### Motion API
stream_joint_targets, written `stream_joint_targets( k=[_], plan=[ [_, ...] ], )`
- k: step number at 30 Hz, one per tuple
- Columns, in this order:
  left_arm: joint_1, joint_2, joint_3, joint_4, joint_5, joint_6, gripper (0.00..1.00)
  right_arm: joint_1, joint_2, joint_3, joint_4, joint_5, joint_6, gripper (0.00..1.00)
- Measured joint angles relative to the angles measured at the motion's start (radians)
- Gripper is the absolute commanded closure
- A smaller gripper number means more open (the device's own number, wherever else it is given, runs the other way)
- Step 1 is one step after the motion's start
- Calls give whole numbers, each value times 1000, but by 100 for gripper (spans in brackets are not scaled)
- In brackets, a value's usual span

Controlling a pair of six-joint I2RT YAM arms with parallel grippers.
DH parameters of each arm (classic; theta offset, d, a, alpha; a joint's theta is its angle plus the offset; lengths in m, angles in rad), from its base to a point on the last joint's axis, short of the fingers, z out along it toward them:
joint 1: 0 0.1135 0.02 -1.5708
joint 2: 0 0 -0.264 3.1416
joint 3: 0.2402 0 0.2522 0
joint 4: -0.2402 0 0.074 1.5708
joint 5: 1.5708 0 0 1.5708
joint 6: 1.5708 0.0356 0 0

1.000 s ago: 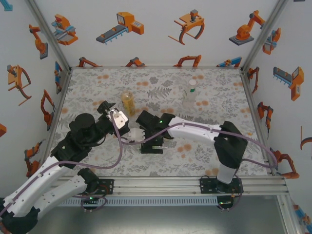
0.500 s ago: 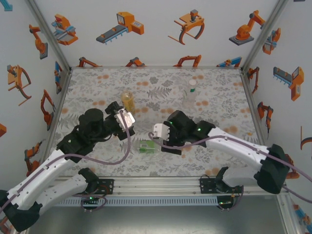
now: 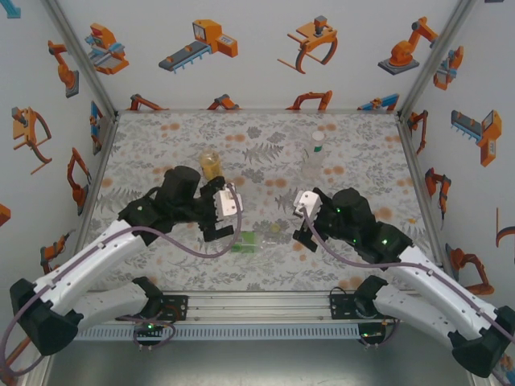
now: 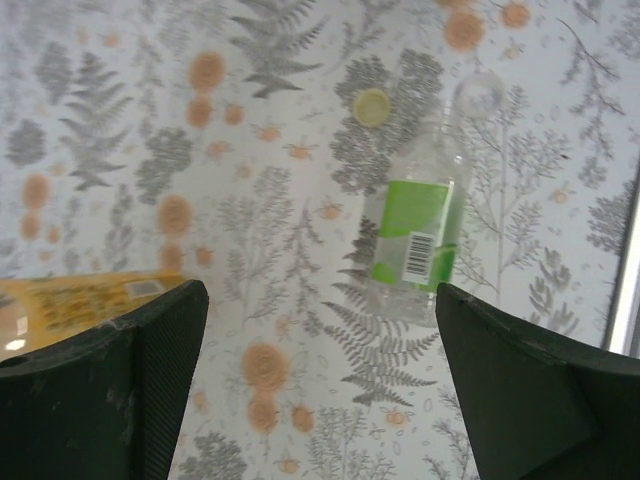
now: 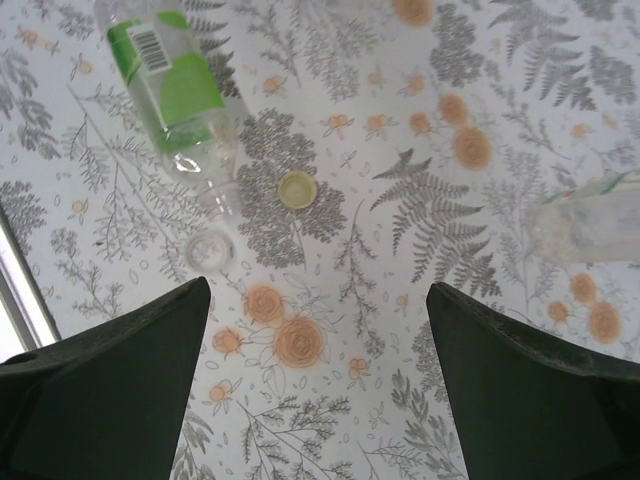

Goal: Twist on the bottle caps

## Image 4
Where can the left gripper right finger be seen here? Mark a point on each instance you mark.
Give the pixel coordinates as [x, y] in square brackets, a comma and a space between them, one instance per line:
[550, 425]

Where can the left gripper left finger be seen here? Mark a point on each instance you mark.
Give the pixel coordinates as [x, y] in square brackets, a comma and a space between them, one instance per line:
[75, 410]

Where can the yellow label tea bottle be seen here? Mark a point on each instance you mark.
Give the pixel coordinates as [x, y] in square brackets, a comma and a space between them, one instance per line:
[75, 305]

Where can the green label clear bottle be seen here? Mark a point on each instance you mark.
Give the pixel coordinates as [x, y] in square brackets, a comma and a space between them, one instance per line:
[415, 220]

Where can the translucent clear bottle cap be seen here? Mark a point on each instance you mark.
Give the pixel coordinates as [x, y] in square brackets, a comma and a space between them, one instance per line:
[462, 100]

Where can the wide slotted aluminium frame rail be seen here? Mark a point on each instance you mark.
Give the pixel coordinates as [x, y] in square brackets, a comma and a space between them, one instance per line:
[622, 280]

